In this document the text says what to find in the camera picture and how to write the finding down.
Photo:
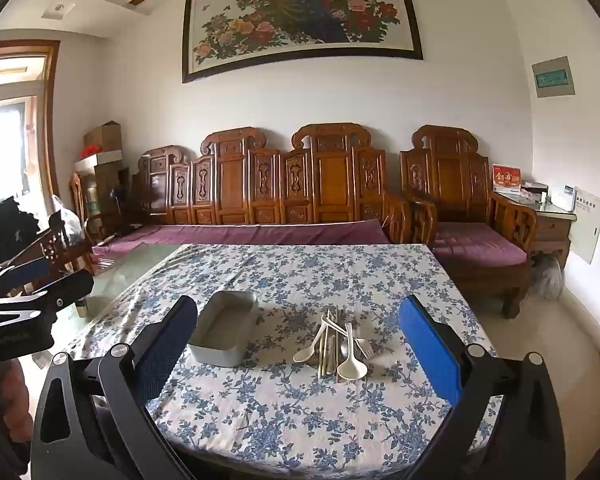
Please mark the dark cabinet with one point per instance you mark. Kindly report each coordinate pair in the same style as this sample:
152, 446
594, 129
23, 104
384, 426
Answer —
102, 195

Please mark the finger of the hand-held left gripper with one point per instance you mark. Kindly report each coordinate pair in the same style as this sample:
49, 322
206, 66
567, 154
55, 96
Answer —
55, 240
65, 290

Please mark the long carved wooden sofa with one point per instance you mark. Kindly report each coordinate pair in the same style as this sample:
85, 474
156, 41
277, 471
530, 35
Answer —
235, 185

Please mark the white electronic device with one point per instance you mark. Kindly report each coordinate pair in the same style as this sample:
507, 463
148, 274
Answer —
562, 197

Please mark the tissue box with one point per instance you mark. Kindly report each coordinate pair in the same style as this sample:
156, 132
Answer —
532, 191

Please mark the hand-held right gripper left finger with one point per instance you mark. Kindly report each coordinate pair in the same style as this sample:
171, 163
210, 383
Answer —
165, 340

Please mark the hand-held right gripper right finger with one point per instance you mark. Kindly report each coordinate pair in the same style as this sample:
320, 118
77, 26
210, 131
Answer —
430, 355

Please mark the wooden door frame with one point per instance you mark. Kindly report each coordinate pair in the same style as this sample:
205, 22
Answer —
47, 125

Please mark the red gift box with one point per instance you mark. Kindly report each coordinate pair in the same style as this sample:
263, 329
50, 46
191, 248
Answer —
506, 180

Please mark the grey plastic bag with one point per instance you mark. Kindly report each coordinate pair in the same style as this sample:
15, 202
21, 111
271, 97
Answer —
547, 275

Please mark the purple armchair cushion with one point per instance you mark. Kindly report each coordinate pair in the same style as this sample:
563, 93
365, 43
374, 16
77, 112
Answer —
480, 242

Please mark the red artificial flowers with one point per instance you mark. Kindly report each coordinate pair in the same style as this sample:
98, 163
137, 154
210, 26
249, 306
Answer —
92, 151

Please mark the white wall panel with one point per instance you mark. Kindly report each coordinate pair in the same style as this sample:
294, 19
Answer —
587, 225

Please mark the grey plastic tray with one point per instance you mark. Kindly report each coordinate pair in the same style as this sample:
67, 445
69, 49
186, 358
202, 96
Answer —
220, 327

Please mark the ceiling light fixture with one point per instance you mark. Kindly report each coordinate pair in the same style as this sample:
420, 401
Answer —
57, 8

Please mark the dark clothing pile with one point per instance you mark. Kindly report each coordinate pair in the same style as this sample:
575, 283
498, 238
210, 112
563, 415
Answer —
5, 225

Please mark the carved wooden armchair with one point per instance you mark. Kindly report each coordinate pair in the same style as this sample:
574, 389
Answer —
450, 175

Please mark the framed peacock painting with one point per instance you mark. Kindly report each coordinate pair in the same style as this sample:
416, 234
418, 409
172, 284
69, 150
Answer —
300, 15

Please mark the purple sofa cushion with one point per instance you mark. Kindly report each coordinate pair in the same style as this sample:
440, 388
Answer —
230, 234

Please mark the wooden side table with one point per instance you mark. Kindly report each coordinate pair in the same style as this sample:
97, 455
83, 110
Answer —
552, 227

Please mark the cream chopstick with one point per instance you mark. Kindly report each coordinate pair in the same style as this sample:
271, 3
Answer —
322, 357
332, 357

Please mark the cardboard box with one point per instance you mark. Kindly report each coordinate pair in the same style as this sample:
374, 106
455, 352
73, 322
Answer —
102, 137

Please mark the blue floral tablecloth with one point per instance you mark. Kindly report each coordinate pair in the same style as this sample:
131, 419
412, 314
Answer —
290, 410

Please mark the grey wall box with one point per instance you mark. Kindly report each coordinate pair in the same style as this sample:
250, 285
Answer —
553, 77

